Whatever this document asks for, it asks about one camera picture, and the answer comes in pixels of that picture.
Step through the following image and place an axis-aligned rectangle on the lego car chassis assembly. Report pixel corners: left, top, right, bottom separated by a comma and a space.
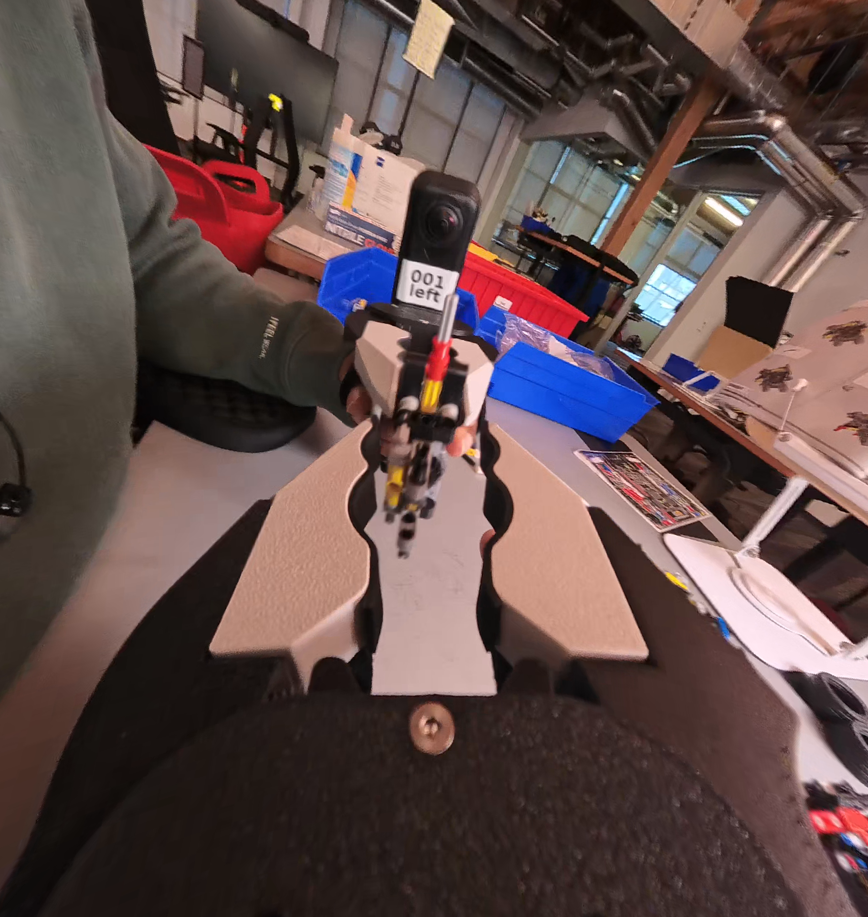
803, 779, 868, 917

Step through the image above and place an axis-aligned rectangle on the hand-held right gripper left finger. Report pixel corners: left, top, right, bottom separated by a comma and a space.
209, 421, 383, 689

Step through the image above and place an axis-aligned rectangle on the black wall monitor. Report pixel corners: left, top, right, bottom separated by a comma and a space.
196, 0, 339, 146

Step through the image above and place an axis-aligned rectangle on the background wooden desk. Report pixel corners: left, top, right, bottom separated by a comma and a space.
498, 215, 639, 338

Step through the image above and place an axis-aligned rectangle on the small blue bin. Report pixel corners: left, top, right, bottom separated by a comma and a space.
662, 354, 723, 394

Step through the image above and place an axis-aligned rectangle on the white book stand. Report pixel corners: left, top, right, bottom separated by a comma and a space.
663, 378, 868, 683

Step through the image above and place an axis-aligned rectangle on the person's green hoodie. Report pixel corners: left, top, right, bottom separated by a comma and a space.
0, 0, 180, 735

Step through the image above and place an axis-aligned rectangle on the yellow paper note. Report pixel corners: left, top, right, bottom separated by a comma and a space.
403, 0, 455, 80

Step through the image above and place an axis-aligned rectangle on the person's left hand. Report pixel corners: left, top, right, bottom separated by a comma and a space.
338, 357, 408, 461

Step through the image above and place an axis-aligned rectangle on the blue plastic bin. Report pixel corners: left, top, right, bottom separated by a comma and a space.
477, 307, 621, 384
486, 340, 660, 444

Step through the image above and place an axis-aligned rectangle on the blue bin with lego pieces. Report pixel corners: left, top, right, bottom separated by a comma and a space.
317, 247, 479, 329

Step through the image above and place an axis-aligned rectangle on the lego instruction booklet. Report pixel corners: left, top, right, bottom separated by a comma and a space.
720, 297, 868, 481

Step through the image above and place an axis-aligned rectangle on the disposable glove box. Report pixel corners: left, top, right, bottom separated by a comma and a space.
323, 208, 401, 253

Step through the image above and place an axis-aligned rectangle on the black hoodie drawstring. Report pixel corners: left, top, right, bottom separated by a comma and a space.
0, 385, 35, 542

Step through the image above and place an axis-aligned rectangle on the wooden edged side table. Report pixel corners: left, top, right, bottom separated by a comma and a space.
616, 351, 868, 547

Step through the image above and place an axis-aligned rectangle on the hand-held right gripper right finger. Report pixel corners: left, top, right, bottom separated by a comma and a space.
477, 421, 651, 682

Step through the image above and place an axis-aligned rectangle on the red plastic bin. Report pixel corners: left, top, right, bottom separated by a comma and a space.
454, 240, 591, 339

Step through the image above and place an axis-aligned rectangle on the wooden post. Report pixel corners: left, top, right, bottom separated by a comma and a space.
601, 72, 725, 257

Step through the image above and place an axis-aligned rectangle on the silver ventilation duct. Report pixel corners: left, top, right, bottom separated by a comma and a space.
692, 111, 868, 291

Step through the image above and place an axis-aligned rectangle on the lego sticker sheet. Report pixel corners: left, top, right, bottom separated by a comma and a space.
573, 448, 713, 533

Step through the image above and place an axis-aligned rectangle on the open cardboard box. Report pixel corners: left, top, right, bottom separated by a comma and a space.
698, 276, 796, 375

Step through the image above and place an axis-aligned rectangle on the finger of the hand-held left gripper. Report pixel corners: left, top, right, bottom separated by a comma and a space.
452, 340, 496, 425
353, 326, 412, 424

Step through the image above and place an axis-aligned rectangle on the clear plastic bag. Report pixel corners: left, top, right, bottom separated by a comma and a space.
495, 315, 615, 381

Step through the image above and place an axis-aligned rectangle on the grey lego gearbox assembly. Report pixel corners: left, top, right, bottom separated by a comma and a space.
379, 292, 472, 561

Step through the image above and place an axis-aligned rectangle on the white wipes box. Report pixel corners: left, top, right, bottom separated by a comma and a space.
325, 115, 426, 237

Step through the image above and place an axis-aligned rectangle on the red plastic container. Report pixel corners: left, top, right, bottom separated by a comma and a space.
142, 143, 286, 275

